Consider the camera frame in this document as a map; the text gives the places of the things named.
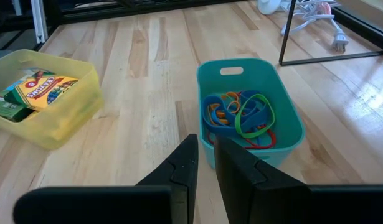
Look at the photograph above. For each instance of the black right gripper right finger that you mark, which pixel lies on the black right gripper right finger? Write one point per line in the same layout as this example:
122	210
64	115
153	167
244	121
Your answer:
241	174

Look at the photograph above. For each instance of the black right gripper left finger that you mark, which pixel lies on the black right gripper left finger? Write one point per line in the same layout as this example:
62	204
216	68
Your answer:
183	168

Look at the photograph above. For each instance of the green rubber band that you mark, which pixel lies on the green rubber band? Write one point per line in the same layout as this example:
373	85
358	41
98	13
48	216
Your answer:
241	130

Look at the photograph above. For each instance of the red rubber band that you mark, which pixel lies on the red rubber band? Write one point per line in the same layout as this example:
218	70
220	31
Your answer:
272	143

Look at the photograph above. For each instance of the coloured rubber bands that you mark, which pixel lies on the coloured rubber bands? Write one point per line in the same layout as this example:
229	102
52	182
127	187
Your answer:
213	107

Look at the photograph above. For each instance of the teal plastic bin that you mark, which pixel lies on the teal plastic bin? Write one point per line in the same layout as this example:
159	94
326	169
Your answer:
287	124

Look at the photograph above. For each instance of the large orange rubber band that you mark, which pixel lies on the large orange rubber band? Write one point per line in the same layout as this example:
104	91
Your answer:
233	94

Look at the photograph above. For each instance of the yellow translucent plastic bin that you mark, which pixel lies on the yellow translucent plastic bin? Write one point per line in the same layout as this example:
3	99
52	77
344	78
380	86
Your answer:
63	124

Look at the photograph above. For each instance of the white desk lamp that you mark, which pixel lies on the white desk lamp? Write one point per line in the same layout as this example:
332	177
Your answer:
269	6

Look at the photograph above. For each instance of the wooden shelf riser black legs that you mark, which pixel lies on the wooden shelf riser black legs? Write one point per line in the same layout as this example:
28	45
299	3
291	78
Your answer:
334	57

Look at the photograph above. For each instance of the white metal bracket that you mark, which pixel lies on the white metal bracket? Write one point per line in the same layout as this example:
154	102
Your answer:
40	21

